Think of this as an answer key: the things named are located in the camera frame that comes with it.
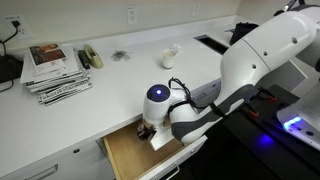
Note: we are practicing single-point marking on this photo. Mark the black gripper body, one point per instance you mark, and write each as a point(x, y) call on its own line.
point(145, 133)

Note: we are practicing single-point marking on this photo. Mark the white paper sheet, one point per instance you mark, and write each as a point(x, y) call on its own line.
point(161, 137)

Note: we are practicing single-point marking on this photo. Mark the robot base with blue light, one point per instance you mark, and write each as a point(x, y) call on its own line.
point(302, 118)

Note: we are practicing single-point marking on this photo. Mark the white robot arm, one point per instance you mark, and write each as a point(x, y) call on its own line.
point(171, 113)

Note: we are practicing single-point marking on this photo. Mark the open wooden drawer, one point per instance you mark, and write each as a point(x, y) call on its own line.
point(133, 159)

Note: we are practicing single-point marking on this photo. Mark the closed white drawer left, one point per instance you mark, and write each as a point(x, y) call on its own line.
point(86, 162)

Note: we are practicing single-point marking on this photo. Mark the white paper cup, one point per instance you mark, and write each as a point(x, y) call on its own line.
point(168, 58)

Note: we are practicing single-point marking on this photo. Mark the green tape dispenser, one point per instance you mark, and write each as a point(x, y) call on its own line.
point(94, 59)

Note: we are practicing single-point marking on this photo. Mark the crumpled white paper ball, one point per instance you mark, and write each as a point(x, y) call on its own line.
point(176, 48)

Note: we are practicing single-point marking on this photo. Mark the black stapler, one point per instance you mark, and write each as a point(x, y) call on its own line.
point(84, 59)

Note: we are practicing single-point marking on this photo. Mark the stack of magazines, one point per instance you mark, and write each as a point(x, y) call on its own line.
point(54, 72)

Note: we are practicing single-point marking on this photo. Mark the black bag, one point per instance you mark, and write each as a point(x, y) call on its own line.
point(241, 30)

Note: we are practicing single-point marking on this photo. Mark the wall outlet middle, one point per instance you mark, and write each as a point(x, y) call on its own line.
point(131, 15)

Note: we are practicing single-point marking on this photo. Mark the wall outlet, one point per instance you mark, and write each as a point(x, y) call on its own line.
point(17, 24)
point(131, 15)
point(196, 7)

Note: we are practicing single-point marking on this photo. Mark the wall outlet right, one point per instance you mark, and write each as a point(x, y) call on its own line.
point(196, 7)

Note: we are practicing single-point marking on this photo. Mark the wall outlet left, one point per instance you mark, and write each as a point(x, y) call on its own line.
point(17, 24)

